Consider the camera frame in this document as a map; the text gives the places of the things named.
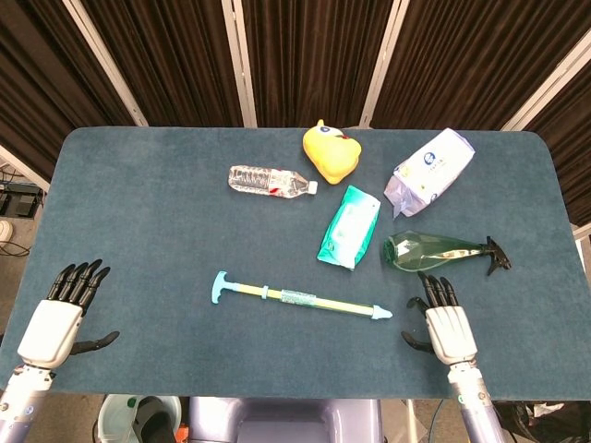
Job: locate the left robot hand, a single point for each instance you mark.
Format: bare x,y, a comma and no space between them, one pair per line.
51,327

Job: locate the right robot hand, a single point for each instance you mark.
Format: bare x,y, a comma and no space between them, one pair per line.
450,332

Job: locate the transparent syringe barrel blue tip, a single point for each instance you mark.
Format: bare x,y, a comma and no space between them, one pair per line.
295,297

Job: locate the green spray bottle black trigger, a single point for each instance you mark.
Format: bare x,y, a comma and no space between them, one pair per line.
415,251

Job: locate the white plastic bucket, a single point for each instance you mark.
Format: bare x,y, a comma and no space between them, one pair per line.
113,415

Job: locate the black box on floor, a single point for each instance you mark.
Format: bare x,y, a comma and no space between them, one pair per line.
18,203

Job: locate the black bag on floor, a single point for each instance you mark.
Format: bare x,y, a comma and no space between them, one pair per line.
545,420

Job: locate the black item in bucket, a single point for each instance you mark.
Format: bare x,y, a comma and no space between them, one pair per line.
152,417

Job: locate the green wet wipes pack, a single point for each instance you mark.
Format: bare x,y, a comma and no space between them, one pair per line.
348,226

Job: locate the blue felt table mat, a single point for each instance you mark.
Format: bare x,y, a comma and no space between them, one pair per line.
161,231

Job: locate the white blue tissue pack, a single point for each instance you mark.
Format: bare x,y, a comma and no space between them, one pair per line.
429,171

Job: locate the purple robot torso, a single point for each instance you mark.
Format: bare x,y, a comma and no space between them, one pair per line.
286,415

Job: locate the yellow duck toy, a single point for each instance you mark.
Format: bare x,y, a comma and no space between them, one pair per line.
330,154

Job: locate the brown curtain panel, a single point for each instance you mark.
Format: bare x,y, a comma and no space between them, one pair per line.
46,69
471,60
572,152
171,60
314,60

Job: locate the clear plastic water bottle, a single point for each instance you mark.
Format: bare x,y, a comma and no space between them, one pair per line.
258,179

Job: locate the white partition post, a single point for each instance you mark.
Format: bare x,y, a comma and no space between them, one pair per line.
549,85
239,64
23,168
582,231
106,64
383,64

